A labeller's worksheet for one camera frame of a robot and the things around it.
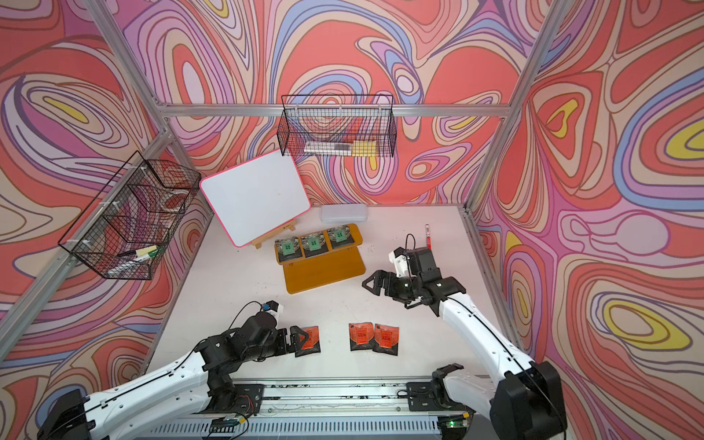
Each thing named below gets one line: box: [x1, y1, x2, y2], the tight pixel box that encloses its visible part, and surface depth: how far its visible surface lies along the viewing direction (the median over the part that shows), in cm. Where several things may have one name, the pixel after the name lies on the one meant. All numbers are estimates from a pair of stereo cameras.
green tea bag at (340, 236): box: [326, 224, 355, 250], surface depth 93 cm
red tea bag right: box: [372, 323, 400, 357], surface depth 86 cm
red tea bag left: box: [295, 325, 321, 358], surface depth 84 cm
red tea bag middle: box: [348, 321, 375, 352], surface depth 86 cm
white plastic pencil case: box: [319, 203, 368, 223], surface depth 118 cm
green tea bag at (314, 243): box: [300, 231, 330, 258], surface depth 92 cm
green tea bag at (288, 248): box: [275, 236, 303, 263], surface depth 90 cm
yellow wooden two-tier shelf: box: [274, 223, 366, 295], surface depth 93 cm
